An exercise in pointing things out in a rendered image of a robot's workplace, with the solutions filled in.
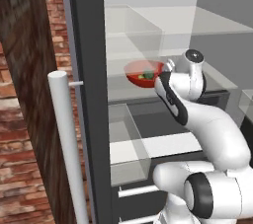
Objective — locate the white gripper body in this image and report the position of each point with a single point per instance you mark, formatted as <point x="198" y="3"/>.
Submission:
<point x="169" y="65"/>

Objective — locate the clear fridge door bin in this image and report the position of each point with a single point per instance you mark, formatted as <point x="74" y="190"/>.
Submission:
<point x="126" y="165"/>
<point x="131" y="42"/>

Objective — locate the glass fridge shelf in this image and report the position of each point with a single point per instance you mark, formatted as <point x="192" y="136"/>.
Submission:
<point x="204" y="20"/>

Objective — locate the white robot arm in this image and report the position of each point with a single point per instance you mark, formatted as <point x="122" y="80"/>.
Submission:
<point x="214" y="129"/>

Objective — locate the green broccoli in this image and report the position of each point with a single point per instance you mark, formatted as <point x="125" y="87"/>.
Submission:
<point x="149" y="75"/>

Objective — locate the red bowl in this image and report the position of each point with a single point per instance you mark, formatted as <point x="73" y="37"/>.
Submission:
<point x="145" y="83"/>

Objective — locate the dark wood cabinet panel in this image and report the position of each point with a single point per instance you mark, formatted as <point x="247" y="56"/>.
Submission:
<point x="29" y="53"/>

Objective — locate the dark grey fridge door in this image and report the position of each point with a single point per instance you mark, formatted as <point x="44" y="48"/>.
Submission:
<point x="90" y="70"/>

